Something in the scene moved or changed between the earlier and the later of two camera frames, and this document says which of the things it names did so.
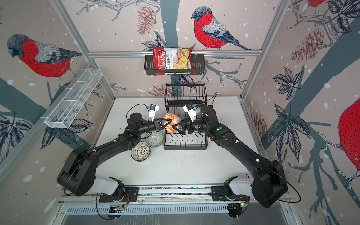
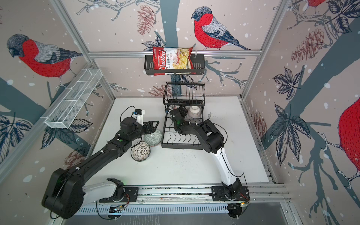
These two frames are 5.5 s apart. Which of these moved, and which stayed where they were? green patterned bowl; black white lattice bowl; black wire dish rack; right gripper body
Moved: right gripper body
Stayed: green patterned bowl; black wire dish rack; black white lattice bowl
